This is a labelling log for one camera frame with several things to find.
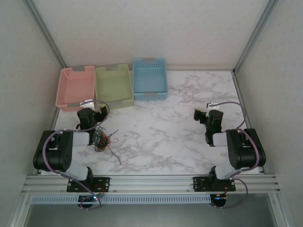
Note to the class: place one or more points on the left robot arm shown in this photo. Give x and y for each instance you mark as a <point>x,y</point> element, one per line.
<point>59,151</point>

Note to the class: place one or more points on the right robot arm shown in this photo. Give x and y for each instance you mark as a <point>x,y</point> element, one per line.
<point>246,151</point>

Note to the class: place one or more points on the green plastic basket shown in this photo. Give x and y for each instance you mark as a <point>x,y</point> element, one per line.
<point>113,85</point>

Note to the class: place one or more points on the pink plastic basket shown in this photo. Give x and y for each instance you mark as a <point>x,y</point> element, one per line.
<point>75,87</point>

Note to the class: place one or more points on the blue plastic basket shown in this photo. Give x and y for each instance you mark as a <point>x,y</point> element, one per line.
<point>150,78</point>

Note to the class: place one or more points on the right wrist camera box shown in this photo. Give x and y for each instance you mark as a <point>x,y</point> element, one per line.
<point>213,104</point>

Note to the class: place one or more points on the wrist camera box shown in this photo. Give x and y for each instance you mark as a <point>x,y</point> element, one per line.
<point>88,102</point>
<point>213,104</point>

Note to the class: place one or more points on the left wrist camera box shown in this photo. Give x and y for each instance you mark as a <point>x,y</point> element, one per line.
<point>88,102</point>

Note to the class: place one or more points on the aluminium side rail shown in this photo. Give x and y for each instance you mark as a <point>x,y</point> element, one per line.
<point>248,123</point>
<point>55,118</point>

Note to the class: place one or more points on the aluminium back rail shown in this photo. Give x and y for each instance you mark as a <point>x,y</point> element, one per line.
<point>201,69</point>

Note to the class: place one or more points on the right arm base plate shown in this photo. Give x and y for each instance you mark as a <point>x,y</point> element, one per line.
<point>201,184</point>

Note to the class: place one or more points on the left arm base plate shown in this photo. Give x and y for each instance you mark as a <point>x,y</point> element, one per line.
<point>101,184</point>

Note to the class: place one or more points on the aluminium mounting rail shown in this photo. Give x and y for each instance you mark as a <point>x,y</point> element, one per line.
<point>151,183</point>

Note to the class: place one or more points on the aluminium frame post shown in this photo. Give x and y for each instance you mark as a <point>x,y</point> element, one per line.
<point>47,35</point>
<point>255,35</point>

